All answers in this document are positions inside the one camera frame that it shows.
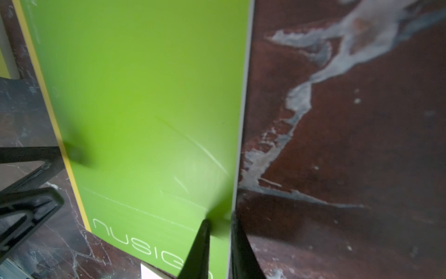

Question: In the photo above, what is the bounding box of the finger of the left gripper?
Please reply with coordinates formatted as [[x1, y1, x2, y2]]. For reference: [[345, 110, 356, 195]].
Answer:
[[1, 146, 65, 194], [1, 187, 65, 262]]

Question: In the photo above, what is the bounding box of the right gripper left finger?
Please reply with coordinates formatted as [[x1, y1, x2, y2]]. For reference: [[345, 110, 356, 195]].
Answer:
[[177, 219, 211, 279]]

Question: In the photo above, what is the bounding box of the notebook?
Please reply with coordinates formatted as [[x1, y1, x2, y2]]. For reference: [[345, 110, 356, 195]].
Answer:
[[13, 1, 253, 279]]

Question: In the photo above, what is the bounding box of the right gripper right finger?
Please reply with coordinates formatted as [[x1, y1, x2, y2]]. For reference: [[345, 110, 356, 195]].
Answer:
[[231, 212, 266, 279]]

